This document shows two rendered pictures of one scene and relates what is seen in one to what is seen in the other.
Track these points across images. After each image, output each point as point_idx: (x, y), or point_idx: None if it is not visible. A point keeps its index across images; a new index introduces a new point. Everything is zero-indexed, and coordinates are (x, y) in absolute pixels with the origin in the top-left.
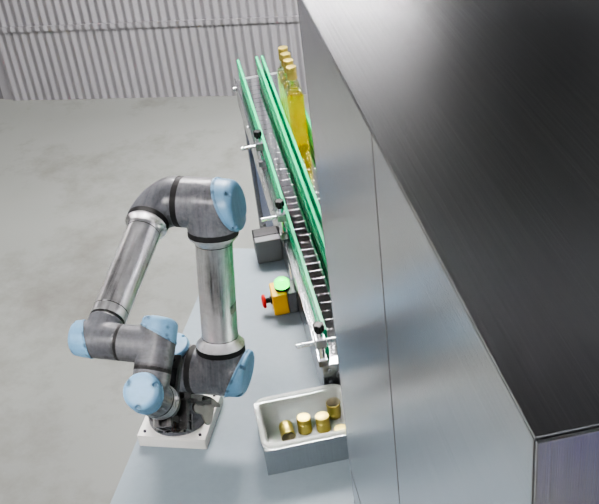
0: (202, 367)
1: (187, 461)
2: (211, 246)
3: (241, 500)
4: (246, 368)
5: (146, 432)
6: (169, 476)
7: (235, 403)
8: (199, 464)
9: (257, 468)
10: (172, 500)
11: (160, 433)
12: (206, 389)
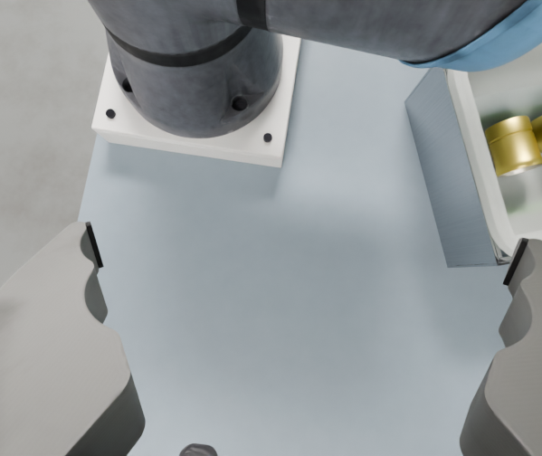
0: None
1: (236, 204)
2: None
3: (388, 346)
4: None
5: (116, 118)
6: (195, 251)
7: None
8: (268, 216)
9: (417, 242)
10: (212, 332)
11: (156, 126)
12: (347, 34)
